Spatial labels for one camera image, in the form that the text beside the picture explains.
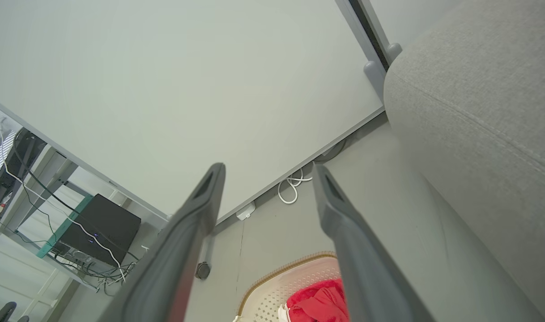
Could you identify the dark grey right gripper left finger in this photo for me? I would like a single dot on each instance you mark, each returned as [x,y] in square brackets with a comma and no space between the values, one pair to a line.
[174,250]

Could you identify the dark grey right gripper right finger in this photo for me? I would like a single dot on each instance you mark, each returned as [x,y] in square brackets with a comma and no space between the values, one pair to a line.
[366,268]

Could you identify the red garment with white trim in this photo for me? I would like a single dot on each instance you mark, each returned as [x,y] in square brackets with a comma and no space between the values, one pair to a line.
[317,304]

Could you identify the grey fabric sofa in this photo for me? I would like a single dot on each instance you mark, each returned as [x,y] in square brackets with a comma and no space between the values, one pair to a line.
[478,134]

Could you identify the grey partition foot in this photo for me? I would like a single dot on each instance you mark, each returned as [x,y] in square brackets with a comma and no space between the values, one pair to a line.
[394,51]
[208,246]
[374,78]

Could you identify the black computer box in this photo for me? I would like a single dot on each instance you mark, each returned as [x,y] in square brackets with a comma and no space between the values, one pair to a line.
[102,228]

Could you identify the small white plastic box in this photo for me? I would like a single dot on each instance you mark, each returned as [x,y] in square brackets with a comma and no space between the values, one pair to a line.
[245,212]

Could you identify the cream perforated laundry basket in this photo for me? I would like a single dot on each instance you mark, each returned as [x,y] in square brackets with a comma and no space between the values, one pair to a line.
[272,295]

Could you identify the teal shelf bar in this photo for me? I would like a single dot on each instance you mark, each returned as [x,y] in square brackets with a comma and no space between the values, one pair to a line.
[64,228]

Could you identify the white partition panel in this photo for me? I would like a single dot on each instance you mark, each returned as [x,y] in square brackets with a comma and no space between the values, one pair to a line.
[165,89]

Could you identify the black monitor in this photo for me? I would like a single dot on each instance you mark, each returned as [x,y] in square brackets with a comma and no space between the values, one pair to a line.
[13,170]

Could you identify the dark office chair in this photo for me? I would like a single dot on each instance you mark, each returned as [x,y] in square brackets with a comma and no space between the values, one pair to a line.
[4,312]

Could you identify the grey metal desk frame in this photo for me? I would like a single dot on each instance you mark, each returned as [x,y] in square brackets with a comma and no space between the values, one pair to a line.
[48,172]

